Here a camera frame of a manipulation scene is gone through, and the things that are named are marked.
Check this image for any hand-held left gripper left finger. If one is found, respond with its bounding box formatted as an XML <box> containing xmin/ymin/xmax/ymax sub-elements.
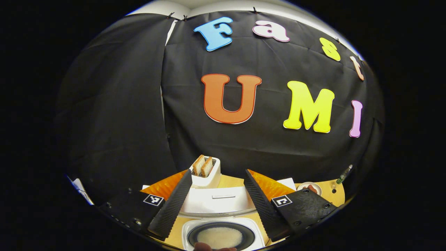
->
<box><xmin>99</xmin><ymin>169</ymin><xmax>193</xmax><ymax>241</ymax></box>

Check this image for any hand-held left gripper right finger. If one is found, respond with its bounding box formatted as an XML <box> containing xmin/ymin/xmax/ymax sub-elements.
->
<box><xmin>243</xmin><ymin>169</ymin><xmax>338</xmax><ymax>243</ymax></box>

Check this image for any white rice cooker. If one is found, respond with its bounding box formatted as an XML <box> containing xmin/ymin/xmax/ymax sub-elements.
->
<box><xmin>142</xmin><ymin>177</ymin><xmax>297</xmax><ymax>251</ymax></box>

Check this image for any pile of white rice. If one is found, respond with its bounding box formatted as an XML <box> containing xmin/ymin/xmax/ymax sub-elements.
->
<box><xmin>197</xmin><ymin>227</ymin><xmax>243</xmax><ymax>249</ymax></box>

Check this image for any white toaster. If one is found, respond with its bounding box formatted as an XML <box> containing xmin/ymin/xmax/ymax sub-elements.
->
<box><xmin>190</xmin><ymin>156</ymin><xmax>221</xmax><ymax>189</ymax></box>

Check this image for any white round plate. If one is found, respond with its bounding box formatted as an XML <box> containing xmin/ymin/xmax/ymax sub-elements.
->
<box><xmin>297</xmin><ymin>182</ymin><xmax>322</xmax><ymax>196</ymax></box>

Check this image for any toast slice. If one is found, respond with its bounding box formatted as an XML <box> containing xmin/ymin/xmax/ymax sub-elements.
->
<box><xmin>193</xmin><ymin>154</ymin><xmax>205</xmax><ymax>176</ymax></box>
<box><xmin>201</xmin><ymin>157</ymin><xmax>214</xmax><ymax>177</ymax></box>

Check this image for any green glass bottle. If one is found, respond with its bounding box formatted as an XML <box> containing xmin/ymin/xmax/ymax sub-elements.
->
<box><xmin>336</xmin><ymin>165</ymin><xmax>353</xmax><ymax>184</ymax></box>

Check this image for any white blue printed box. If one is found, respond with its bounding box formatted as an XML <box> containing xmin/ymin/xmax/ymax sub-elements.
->
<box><xmin>68</xmin><ymin>176</ymin><xmax>94</xmax><ymax>205</ymax></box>

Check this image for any black backdrop cloth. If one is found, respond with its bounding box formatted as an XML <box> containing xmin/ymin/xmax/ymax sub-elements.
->
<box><xmin>56</xmin><ymin>10</ymin><xmax>385</xmax><ymax>206</ymax></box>

